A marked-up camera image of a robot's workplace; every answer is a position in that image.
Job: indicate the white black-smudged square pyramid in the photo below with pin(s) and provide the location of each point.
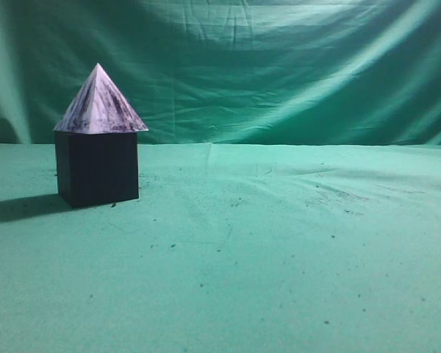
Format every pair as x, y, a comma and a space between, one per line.
100, 108

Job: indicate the black cube block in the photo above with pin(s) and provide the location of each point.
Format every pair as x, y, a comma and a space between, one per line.
96, 169

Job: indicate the green table cloth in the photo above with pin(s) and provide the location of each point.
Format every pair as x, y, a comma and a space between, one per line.
230, 248

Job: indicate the green backdrop cloth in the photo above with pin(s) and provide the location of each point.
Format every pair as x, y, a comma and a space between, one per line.
259, 72

